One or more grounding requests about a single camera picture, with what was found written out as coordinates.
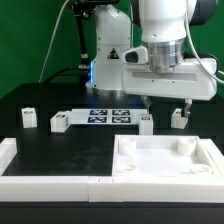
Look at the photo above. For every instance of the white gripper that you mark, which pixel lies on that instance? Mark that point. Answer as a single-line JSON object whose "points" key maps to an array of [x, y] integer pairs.
{"points": [[187, 81]]}

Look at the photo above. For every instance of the white square tabletop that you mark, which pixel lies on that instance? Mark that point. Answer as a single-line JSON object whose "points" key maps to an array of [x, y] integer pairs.
{"points": [[158, 155]]}

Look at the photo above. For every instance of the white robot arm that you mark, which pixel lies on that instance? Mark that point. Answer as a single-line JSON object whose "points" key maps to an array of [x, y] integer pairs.
{"points": [[162, 26]]}

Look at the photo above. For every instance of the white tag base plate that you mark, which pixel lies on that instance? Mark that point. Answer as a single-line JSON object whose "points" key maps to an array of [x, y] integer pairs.
{"points": [[108, 116]]}

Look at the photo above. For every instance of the white U-shaped fence wall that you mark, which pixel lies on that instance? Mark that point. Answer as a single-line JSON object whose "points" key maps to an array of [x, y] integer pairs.
{"points": [[202, 188]]}

